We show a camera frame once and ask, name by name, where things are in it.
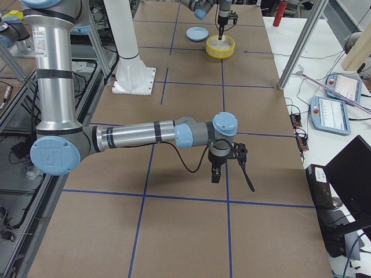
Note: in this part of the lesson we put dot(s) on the far teach pendant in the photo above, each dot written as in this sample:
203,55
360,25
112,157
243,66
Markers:
348,86

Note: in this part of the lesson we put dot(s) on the near teach pendant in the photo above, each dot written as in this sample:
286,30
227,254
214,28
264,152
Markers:
330,115

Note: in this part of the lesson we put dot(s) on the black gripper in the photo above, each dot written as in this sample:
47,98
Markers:
215,161
222,21

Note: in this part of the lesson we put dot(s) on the far orange black connector block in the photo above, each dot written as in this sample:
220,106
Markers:
295,117

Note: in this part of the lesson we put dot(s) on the pale white bun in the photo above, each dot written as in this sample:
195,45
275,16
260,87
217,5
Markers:
223,39

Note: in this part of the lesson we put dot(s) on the near orange black connector block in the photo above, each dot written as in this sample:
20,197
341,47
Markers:
302,139

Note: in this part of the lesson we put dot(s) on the teach pendant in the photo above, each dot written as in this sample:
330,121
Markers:
348,86
330,115

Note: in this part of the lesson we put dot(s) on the light blue plate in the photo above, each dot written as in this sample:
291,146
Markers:
197,33

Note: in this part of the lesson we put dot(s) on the wooden beam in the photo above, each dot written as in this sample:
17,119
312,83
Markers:
358,53

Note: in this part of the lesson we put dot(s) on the black monitor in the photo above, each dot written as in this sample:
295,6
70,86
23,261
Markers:
349,174

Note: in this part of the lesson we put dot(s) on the orange black connector block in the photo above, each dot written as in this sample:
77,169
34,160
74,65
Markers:
295,117
302,139

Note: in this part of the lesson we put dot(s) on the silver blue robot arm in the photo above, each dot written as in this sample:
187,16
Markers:
202,8
62,141

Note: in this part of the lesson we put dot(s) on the brown paper table cover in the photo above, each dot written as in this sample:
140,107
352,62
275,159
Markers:
154,212

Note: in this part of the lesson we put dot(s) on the aluminium frame post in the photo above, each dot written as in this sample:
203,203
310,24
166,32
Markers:
304,36

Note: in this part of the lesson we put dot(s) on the black computer box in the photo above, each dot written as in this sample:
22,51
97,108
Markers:
338,233

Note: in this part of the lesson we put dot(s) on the white camera mast base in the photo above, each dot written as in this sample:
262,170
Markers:
132,75

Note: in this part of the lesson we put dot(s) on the red bottle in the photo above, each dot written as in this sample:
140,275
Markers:
280,12

